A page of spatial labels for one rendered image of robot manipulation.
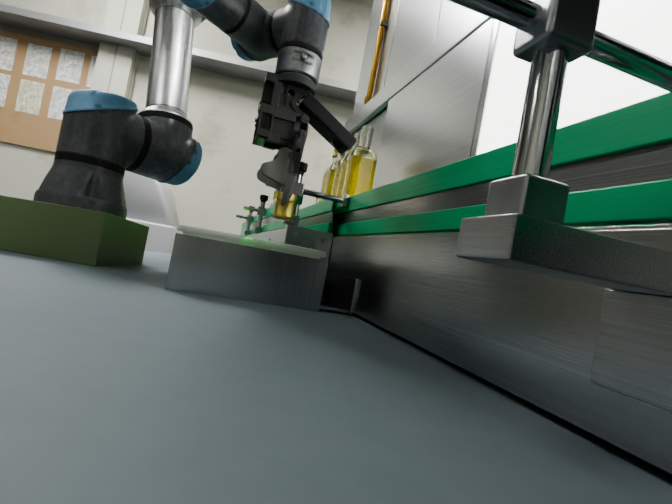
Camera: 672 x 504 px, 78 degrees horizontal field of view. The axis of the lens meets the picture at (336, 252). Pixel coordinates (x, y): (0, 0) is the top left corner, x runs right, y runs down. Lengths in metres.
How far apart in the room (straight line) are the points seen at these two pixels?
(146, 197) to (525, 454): 3.47
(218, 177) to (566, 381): 4.01
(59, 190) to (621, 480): 0.82
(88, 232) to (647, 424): 0.74
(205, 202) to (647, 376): 4.05
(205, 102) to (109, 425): 4.27
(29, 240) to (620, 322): 0.79
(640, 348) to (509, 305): 0.11
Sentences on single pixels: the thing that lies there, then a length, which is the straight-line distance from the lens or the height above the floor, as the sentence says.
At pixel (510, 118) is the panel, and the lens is 0.74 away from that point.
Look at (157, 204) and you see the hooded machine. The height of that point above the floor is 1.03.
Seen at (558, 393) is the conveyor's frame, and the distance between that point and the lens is 0.31.
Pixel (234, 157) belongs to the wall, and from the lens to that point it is 4.22.
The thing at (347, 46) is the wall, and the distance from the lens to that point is 4.61.
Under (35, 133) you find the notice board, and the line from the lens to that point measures 4.82.
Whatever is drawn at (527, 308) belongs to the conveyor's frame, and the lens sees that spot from 0.33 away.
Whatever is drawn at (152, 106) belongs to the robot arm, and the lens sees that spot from 1.00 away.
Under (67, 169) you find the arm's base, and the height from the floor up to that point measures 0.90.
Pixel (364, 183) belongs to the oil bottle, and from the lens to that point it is 0.92.
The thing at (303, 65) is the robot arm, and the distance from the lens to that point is 0.74.
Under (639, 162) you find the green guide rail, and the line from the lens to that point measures 0.33.
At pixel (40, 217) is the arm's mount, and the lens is 0.83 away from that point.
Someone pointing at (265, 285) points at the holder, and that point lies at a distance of 0.61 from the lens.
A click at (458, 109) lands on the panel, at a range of 0.88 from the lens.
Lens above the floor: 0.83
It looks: 2 degrees up
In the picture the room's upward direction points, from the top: 10 degrees clockwise
